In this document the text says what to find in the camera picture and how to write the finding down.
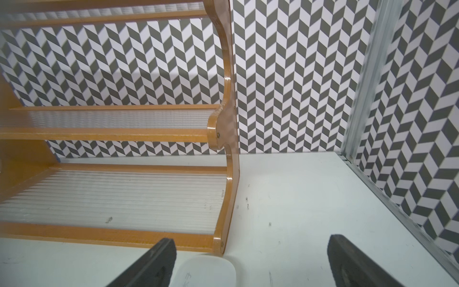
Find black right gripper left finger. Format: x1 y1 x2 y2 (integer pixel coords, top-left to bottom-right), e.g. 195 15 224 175
108 238 177 287

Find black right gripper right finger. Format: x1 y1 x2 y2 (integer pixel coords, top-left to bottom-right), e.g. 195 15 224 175
327 234 403 287

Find frosted white pencil case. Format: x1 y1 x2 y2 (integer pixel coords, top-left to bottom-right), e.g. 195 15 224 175
169 255 237 287

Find orange three-tier wire shelf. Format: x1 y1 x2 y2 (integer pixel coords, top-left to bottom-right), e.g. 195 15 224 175
1 1 240 256

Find aluminium corner post right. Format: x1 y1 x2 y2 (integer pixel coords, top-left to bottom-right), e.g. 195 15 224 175
341 0 404 163

